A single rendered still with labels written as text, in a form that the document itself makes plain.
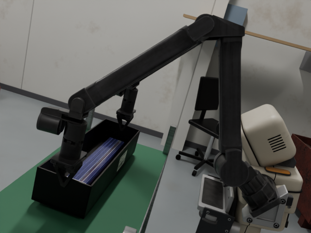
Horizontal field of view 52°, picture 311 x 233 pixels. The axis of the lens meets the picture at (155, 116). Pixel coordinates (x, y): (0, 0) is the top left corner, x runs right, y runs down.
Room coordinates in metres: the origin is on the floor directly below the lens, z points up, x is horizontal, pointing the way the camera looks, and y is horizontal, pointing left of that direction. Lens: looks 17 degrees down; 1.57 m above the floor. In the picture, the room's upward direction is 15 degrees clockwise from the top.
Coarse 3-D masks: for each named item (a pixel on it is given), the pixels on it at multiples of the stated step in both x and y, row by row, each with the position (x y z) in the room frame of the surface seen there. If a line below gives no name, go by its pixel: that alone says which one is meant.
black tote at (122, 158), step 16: (96, 128) 1.28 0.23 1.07; (112, 128) 1.38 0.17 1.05; (128, 128) 1.37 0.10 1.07; (96, 144) 1.31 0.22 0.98; (128, 144) 1.18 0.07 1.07; (48, 160) 0.88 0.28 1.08; (112, 160) 1.00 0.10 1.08; (48, 176) 0.82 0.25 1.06; (64, 176) 0.82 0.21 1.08; (112, 176) 1.04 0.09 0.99; (32, 192) 0.82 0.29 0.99; (48, 192) 0.82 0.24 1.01; (64, 192) 0.81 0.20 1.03; (80, 192) 0.81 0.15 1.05; (96, 192) 0.87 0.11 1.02; (64, 208) 0.81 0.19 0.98; (80, 208) 0.81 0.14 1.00
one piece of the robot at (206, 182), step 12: (204, 180) 1.12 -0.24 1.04; (216, 180) 1.14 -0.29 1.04; (204, 192) 1.02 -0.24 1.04; (216, 192) 1.05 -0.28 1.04; (228, 192) 0.99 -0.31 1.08; (204, 204) 0.94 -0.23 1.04; (216, 204) 0.96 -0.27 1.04; (228, 204) 0.93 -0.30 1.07; (204, 216) 0.91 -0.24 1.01; (216, 216) 0.91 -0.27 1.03; (228, 216) 0.91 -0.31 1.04; (204, 228) 0.91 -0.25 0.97; (216, 228) 0.91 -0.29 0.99; (228, 228) 0.90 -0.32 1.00
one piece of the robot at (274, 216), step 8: (280, 192) 0.80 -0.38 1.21; (248, 208) 0.82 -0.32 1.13; (272, 208) 0.79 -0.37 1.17; (280, 208) 0.78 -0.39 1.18; (248, 216) 0.79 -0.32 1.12; (264, 216) 0.79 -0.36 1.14; (272, 216) 0.79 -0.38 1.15; (280, 216) 0.78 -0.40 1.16; (256, 224) 0.79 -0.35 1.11; (264, 224) 0.78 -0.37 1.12; (272, 224) 0.78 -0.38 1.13; (280, 224) 0.78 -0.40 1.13
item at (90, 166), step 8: (104, 144) 1.26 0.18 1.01; (112, 144) 1.28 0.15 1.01; (120, 144) 1.31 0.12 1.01; (96, 152) 1.16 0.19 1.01; (104, 152) 1.18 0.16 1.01; (112, 152) 1.21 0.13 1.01; (88, 160) 1.08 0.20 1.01; (96, 160) 1.09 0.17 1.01; (104, 160) 1.11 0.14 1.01; (80, 168) 1.01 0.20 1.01; (88, 168) 1.02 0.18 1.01; (96, 168) 1.04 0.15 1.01; (104, 168) 1.10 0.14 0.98; (80, 176) 0.95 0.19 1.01; (88, 176) 0.97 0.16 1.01; (96, 176) 1.02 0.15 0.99
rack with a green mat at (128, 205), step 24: (168, 144) 1.48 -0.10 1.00; (144, 168) 1.26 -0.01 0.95; (0, 192) 0.84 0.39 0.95; (24, 192) 0.87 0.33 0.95; (120, 192) 1.02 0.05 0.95; (144, 192) 1.07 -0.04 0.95; (0, 216) 0.74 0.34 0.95; (24, 216) 0.77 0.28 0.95; (48, 216) 0.79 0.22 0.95; (72, 216) 0.82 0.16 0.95; (96, 216) 0.85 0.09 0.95; (120, 216) 0.89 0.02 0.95; (144, 216) 0.92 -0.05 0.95
